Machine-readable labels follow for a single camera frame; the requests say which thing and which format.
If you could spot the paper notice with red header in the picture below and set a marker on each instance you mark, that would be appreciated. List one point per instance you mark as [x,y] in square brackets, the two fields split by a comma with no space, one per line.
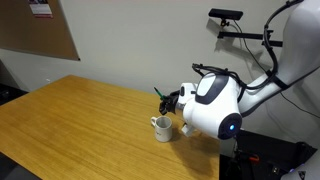
[40,8]

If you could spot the brown cork pin board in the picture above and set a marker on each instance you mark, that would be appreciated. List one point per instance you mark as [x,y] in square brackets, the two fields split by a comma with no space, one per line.
[36,33]

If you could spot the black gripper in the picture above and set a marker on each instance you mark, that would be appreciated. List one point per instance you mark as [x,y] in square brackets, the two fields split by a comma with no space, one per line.
[174,101]

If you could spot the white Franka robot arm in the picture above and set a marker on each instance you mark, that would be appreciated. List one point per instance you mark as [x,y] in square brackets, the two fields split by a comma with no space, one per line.
[213,106]

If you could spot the orange black clamp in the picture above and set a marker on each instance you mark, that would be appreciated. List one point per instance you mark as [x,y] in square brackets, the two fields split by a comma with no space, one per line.
[254,159]

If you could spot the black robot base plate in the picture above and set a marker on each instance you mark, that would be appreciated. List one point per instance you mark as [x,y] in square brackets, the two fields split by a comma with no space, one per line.
[263,146]

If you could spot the white mug with red print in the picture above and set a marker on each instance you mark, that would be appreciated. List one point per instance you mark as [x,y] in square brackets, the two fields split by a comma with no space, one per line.
[163,131]

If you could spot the green pen with black clip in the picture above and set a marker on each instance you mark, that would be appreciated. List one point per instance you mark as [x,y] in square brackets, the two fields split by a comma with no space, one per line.
[158,92]

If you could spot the wooden table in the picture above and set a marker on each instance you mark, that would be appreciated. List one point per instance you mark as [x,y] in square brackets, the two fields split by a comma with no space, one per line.
[83,133]

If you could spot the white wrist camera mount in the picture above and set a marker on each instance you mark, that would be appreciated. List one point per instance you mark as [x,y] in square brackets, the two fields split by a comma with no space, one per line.
[187,130]

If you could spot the black stereo camera bar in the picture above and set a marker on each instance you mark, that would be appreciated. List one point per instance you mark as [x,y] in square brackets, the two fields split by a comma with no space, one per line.
[225,13]

